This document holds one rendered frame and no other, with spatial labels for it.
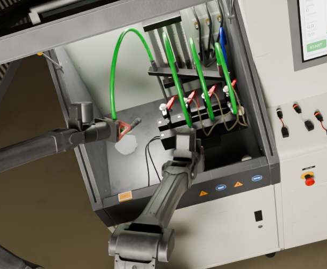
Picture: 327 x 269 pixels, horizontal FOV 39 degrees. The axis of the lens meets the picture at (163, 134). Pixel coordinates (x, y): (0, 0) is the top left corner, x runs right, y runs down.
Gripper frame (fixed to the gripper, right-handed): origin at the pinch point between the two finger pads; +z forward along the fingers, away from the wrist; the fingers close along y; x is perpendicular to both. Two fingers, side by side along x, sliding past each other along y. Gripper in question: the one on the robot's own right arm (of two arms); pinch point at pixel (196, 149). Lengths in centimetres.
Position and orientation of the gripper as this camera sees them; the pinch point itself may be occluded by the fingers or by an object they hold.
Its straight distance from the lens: 142.5
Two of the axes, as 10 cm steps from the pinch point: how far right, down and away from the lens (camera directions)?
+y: -0.9, -9.8, -1.9
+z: 2.4, -2.1, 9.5
